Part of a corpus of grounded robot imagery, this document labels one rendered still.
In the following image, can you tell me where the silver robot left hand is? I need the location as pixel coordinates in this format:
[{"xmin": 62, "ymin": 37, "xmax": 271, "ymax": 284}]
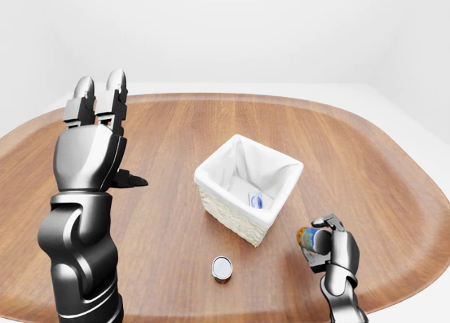
[{"xmin": 53, "ymin": 68, "xmax": 149, "ymax": 194}]

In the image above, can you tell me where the silver robot right hand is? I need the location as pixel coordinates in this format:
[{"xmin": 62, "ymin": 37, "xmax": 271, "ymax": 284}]
[{"xmin": 301, "ymin": 213, "xmax": 361, "ymax": 275}]

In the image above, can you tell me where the alphabet soup tin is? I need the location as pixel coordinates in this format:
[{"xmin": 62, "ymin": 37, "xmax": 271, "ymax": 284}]
[{"xmin": 295, "ymin": 226, "xmax": 332, "ymax": 255}]

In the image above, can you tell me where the white cream cheese box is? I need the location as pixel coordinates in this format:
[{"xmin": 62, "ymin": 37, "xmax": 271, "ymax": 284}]
[{"xmin": 247, "ymin": 191, "xmax": 274, "ymax": 210}]

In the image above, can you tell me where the white lined wicker basket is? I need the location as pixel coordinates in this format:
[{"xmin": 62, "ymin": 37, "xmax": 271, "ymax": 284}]
[{"xmin": 193, "ymin": 134, "xmax": 304, "ymax": 248}]

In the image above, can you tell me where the small tin with silver lid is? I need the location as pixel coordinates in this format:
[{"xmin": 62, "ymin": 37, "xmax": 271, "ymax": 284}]
[{"xmin": 211, "ymin": 255, "xmax": 233, "ymax": 285}]

